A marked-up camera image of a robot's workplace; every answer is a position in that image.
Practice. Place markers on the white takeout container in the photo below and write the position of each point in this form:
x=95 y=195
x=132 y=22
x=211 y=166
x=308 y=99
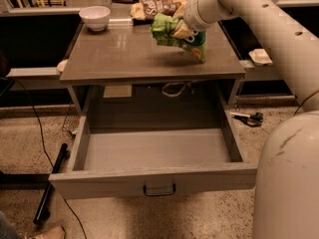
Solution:
x=260 y=57

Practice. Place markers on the wire mesh basket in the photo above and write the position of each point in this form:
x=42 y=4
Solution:
x=71 y=120

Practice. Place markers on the brown chip bag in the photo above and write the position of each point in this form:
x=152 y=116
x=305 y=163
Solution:
x=147 y=10

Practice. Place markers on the white round plate edge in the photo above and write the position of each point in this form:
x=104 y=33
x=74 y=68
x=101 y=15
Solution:
x=61 y=66

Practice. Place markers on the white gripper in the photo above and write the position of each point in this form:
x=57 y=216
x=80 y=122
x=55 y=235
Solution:
x=193 y=14

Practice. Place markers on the black drawer handle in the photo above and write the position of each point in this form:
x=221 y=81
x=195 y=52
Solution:
x=159 y=191

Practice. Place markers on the black scissors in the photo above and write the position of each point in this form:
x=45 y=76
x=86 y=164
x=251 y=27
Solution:
x=250 y=120

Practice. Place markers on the white bowl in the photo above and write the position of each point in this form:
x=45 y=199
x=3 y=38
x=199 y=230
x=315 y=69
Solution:
x=96 y=18

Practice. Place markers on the grey open drawer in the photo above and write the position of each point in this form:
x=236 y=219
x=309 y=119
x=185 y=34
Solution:
x=197 y=154

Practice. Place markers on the black floor bar left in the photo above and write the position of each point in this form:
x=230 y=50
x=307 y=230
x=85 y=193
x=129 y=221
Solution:
x=43 y=213

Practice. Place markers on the grey counter cabinet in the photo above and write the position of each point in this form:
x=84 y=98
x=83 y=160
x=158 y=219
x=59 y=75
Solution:
x=126 y=53

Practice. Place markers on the green rice chip bag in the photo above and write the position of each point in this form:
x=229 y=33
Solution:
x=162 y=27

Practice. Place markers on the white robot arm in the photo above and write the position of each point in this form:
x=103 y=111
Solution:
x=286 y=193

